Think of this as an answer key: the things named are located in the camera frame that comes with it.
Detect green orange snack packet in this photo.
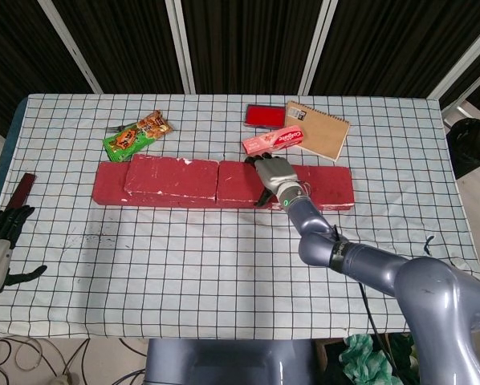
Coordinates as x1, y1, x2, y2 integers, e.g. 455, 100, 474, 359
103, 110, 174, 163

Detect white frame post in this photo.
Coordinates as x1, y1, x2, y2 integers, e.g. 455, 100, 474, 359
427, 23, 480, 101
166, 0, 197, 95
37, 0, 104, 94
299, 0, 338, 96

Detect grey robot torso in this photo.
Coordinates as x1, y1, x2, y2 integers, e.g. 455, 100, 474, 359
145, 338, 317, 385

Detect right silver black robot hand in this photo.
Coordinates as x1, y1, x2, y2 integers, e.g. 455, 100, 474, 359
244, 152, 299, 208

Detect red black stamp pad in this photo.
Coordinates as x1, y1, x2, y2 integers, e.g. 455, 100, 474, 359
246, 103, 286, 130

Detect pink Colgate toothpaste box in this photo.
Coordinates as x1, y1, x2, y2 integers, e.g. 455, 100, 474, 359
242, 124, 306, 156

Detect black plastic bag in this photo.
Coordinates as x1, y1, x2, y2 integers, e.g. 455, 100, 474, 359
446, 118, 480, 180

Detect green crumpled cloth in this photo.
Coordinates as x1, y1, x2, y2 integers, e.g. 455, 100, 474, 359
341, 333, 393, 385

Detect red brick chipped white edges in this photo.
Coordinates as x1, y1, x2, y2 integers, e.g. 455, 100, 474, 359
123, 154, 220, 201

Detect red foam brick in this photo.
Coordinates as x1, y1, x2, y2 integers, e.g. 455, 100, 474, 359
159, 195, 275, 210
92, 161, 185, 209

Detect dark red ruler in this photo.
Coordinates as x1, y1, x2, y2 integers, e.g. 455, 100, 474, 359
6, 172, 38, 212

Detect metal fork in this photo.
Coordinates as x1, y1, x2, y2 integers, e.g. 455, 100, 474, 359
105, 124, 139, 136

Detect white black checkered tablecloth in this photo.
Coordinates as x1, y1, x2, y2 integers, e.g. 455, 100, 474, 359
0, 94, 480, 340

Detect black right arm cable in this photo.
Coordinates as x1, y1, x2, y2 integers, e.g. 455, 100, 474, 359
330, 224, 400, 385

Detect red brick white scuffed corner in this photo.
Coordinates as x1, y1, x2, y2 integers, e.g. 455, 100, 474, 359
215, 160, 297, 205

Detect brown spiral notebook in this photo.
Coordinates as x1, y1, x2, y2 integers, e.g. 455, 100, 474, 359
283, 99, 352, 162

